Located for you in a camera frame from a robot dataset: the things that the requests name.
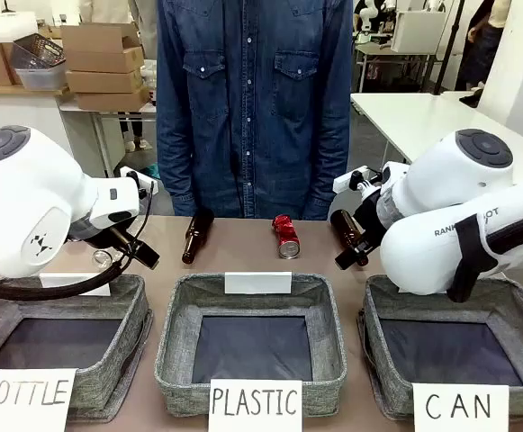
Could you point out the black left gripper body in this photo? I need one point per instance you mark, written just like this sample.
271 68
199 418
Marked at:
121 237

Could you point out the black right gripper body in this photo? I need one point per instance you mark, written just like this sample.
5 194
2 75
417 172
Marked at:
373 220

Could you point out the brown glass bottle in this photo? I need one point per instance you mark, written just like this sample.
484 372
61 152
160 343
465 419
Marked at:
195 238
344 225

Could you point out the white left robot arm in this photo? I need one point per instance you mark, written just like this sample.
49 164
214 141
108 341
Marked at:
27 202

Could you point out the person's right forearm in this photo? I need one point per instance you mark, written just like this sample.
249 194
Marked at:
175 171

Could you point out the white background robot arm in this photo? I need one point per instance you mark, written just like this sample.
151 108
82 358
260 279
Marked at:
371 13

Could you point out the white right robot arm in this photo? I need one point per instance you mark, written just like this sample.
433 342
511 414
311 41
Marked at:
445 180

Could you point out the person's left forearm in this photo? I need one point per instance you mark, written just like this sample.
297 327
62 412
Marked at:
328 171

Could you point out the crushed red can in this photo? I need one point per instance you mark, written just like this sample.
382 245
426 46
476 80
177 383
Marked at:
286 234

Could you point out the grey fabric basket can sign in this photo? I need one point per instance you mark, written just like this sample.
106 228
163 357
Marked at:
378 342

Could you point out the grey fabric basket bottle sign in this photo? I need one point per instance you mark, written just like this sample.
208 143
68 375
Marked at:
126 342

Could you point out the grey fabric basket plastic sign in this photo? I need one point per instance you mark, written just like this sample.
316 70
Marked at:
175 342

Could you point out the white paper sign CAN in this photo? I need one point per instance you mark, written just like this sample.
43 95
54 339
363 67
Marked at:
461 407

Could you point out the grey perforated plastic basket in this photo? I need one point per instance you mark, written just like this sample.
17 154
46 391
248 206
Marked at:
40 51

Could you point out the blank white card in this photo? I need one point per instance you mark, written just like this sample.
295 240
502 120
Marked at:
63 280
257 282

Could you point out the white desk with metal legs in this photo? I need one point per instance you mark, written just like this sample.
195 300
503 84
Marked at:
101 135

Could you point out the large white desk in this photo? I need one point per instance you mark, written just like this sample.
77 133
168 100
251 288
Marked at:
400 117

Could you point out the brown cardboard box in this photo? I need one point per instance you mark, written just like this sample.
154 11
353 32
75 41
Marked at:
103 82
112 100
0 63
103 60
99 38

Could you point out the black pouch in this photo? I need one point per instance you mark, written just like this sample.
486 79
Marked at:
470 98

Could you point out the white cabinet with wood top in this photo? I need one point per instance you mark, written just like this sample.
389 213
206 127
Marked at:
18 112

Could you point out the person in denim shirt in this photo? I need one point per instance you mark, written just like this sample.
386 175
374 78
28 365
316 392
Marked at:
252 112

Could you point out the grey background workbench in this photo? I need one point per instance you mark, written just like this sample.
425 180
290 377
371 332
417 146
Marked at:
396 49

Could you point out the white paper sign PLASTIC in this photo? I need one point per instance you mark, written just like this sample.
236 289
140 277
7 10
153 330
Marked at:
254 405

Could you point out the clear plastic bin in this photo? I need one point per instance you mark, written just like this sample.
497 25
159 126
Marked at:
40 77

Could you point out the white paper sign BOTTLE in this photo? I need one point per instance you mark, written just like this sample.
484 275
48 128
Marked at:
22 396

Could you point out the black tripod pole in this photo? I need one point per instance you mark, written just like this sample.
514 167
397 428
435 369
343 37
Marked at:
452 45

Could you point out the white box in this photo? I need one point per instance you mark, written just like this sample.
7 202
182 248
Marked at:
418 31

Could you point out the background person in dark skirt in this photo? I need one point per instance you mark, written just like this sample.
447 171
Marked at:
481 49

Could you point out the background person in white shirt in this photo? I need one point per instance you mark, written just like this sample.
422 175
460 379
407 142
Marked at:
108 9

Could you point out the white foam block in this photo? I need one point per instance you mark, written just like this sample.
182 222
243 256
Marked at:
9 27

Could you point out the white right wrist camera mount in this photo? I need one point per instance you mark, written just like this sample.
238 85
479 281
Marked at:
348 181

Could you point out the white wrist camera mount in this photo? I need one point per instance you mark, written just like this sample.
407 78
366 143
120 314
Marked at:
348 181
130 174

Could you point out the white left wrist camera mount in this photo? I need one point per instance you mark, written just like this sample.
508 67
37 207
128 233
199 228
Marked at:
130 174

